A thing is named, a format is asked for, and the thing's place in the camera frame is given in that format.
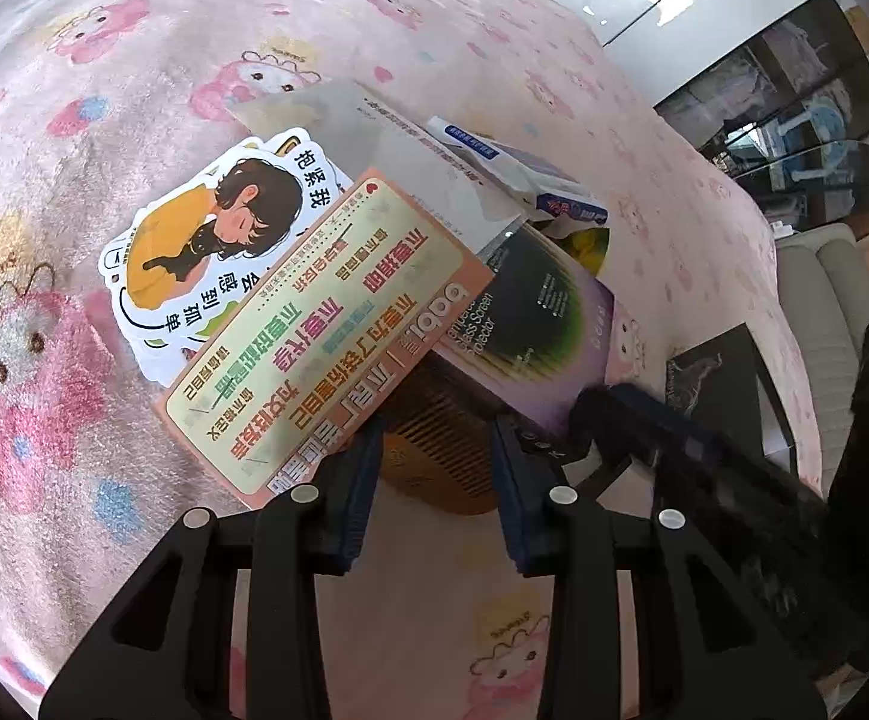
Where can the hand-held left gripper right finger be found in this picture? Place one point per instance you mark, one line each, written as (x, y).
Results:
(513, 499)

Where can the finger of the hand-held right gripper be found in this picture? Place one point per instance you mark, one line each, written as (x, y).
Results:
(674, 439)

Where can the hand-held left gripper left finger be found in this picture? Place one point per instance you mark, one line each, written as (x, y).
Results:
(359, 499)

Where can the black storage box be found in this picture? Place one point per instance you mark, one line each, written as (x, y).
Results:
(711, 367)

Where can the brown wooden comb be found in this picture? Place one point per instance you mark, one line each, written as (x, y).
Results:
(434, 457)

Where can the orange printed card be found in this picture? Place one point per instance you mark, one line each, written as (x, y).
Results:
(314, 330)

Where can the dark screen protector box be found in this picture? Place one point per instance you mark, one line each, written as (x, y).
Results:
(547, 315)

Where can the white cartoon figure sticker card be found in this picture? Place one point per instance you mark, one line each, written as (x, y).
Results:
(179, 240)

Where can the grey sofa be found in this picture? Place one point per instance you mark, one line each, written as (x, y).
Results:
(831, 292)

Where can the yellow green snack packet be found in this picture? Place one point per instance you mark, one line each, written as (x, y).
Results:
(588, 247)

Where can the glass coffee table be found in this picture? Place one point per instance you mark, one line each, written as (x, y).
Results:
(816, 172)

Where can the white blue wet wipes packet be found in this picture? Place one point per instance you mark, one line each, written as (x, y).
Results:
(509, 165)

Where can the white paper envelope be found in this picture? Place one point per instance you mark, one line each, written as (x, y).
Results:
(404, 142)

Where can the dark glass cabinet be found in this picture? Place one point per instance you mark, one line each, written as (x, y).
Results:
(779, 67)

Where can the pink printed blanket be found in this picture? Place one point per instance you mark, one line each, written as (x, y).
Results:
(104, 90)

